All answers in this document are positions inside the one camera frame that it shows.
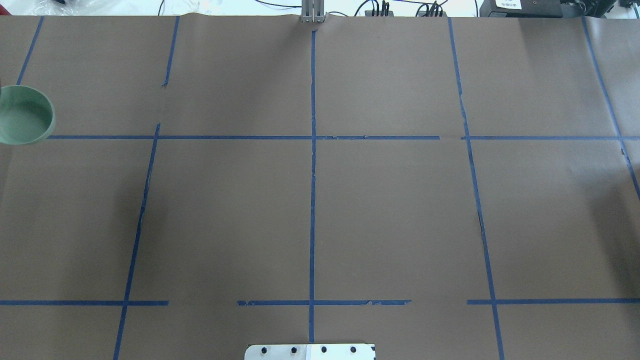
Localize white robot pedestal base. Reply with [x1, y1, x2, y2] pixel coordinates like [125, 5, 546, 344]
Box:
[244, 343, 377, 360]

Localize black box with label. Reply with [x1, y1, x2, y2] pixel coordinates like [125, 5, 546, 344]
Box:
[478, 0, 563, 19]

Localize aluminium frame post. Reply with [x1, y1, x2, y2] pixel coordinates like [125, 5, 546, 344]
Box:
[301, 0, 327, 24]

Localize light green bowl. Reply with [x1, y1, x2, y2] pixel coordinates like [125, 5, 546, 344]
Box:
[0, 85, 57, 146]

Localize black power strip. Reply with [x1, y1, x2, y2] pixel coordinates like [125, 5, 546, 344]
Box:
[363, 0, 394, 18]

